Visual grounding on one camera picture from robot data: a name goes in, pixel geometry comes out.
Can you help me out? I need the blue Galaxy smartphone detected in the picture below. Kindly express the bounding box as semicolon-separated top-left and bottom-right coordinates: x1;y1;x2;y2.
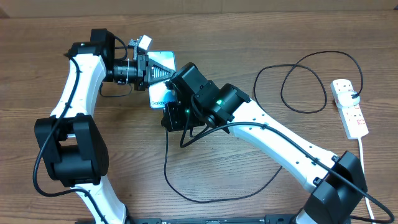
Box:
148;51;177;110

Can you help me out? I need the black USB charging cable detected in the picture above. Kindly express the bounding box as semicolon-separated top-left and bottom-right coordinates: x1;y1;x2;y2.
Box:
164;50;364;204

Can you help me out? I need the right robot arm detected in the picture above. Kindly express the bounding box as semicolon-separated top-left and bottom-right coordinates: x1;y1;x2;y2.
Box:
162;63;368;223

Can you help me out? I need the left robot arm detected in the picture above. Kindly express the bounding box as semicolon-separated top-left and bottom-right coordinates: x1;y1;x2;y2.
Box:
34;29;175;223

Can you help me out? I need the white charger plug adapter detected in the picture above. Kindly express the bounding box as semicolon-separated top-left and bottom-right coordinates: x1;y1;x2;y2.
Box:
336;90;360;108

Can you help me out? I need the white power strip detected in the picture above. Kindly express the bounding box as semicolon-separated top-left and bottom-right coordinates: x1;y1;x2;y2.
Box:
330;79;369;139

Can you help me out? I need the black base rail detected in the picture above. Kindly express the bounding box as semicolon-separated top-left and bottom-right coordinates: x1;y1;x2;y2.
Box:
74;213;299;224

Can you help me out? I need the white power strip cord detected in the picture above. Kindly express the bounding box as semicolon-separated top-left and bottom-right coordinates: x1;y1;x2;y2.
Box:
357;138;377;224

